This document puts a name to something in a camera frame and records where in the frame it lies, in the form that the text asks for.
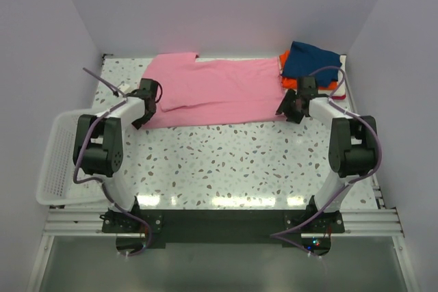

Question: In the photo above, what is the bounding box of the white plastic laundry basket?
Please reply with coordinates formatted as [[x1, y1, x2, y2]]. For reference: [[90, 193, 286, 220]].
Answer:
[[36, 107, 105, 207]]

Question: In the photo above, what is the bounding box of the folded blue t shirt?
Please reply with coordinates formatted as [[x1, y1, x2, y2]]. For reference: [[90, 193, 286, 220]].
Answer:
[[281, 41, 341, 88]]

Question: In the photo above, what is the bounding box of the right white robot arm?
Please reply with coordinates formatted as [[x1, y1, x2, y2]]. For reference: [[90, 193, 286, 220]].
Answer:
[[276, 77, 381, 233]]

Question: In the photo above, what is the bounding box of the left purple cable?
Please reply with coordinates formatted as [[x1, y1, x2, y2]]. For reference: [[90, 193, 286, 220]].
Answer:
[[73, 68, 155, 257]]

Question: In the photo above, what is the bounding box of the folded white t shirt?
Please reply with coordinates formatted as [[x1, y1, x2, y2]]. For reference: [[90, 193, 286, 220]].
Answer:
[[333, 54, 347, 96]]

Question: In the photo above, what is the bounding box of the folded orange t shirt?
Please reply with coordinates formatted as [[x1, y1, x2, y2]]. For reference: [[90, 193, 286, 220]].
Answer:
[[279, 43, 342, 90]]

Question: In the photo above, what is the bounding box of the aluminium frame rail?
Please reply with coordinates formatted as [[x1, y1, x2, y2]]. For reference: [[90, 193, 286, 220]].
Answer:
[[43, 208, 404, 237]]

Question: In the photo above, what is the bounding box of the pink t shirt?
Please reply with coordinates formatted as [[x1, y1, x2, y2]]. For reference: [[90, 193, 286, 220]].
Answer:
[[143, 53, 284, 129]]

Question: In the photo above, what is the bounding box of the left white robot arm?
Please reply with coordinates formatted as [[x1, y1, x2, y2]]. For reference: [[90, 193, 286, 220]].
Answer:
[[73, 79, 163, 232]]

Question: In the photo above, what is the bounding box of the folded red t shirt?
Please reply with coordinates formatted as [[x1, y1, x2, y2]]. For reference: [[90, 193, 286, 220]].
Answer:
[[331, 95, 346, 101]]

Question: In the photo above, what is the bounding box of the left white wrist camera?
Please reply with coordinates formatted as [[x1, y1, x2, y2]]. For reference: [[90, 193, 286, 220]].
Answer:
[[117, 83, 133, 94]]

